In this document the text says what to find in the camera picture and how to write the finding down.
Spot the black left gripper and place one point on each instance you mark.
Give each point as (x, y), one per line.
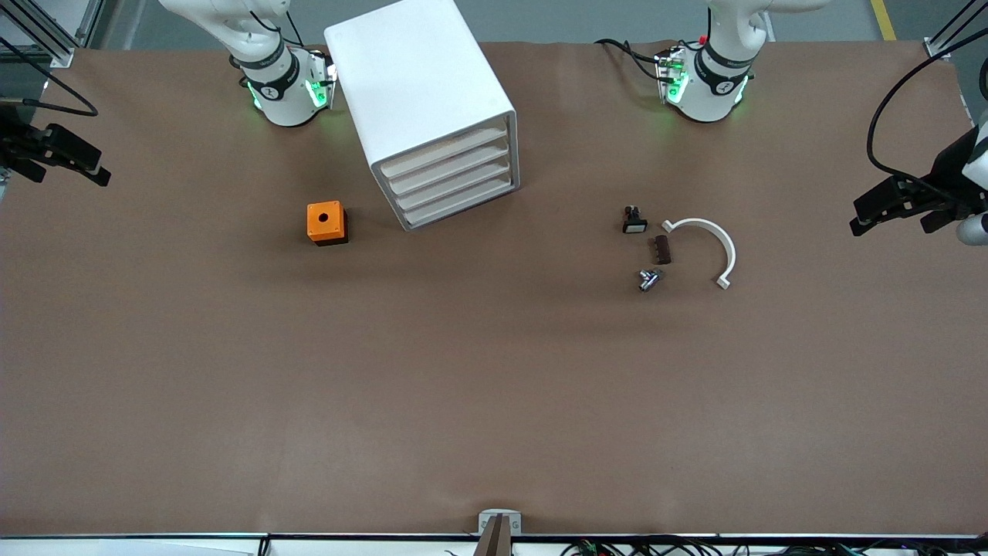
(949, 169)

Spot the orange button enclosure box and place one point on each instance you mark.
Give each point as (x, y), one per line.
(324, 220)

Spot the small black switch module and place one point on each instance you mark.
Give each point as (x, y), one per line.
(634, 224)

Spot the brown terminal block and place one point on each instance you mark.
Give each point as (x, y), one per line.
(662, 250)

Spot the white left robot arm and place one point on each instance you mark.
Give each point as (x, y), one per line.
(706, 77)

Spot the small silver metal part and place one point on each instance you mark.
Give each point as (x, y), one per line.
(649, 280)

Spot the white curved plastic arc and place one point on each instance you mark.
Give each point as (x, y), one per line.
(725, 247)

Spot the brown camera stand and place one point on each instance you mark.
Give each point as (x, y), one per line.
(498, 537)

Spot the aluminium frame post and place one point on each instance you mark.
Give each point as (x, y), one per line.
(945, 38)
(54, 42)

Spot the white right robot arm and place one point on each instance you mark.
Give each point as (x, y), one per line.
(282, 85)

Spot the white table edge rail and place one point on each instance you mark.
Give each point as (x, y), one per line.
(154, 545)

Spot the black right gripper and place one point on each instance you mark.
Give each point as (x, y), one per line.
(17, 144)

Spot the grey metal table bracket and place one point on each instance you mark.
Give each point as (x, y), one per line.
(486, 521)

